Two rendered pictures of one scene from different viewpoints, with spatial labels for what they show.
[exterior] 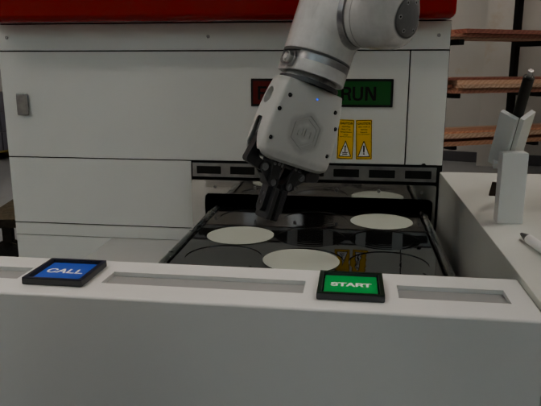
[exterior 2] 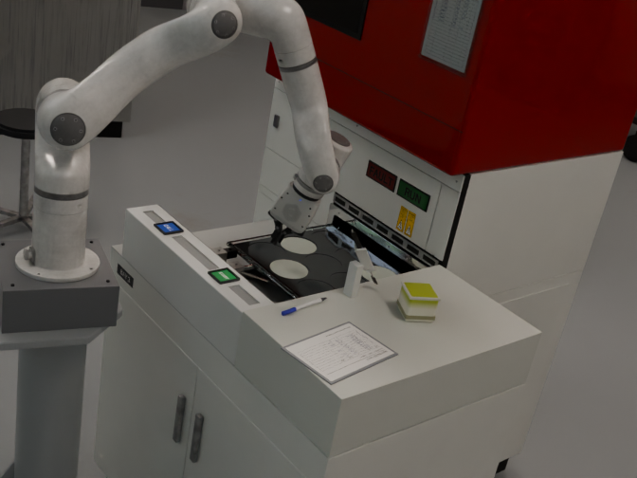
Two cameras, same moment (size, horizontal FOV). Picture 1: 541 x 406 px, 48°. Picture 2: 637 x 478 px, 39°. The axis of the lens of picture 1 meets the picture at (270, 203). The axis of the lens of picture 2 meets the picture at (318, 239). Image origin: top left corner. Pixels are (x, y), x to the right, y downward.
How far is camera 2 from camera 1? 1.83 m
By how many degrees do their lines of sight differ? 39
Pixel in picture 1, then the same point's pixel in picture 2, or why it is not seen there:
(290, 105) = (286, 197)
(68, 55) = not seen: hidden behind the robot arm
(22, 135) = (272, 137)
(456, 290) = (250, 295)
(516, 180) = (352, 277)
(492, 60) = not seen: outside the picture
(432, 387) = (218, 318)
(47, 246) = (267, 204)
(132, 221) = not seen: hidden behind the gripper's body
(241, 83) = (365, 159)
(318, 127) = (299, 212)
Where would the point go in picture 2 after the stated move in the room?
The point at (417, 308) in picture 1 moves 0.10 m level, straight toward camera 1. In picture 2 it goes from (223, 290) to (183, 296)
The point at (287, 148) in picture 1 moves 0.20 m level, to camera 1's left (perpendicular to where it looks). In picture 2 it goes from (281, 215) to (228, 185)
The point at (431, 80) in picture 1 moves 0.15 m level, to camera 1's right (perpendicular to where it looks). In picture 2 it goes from (447, 207) to (495, 230)
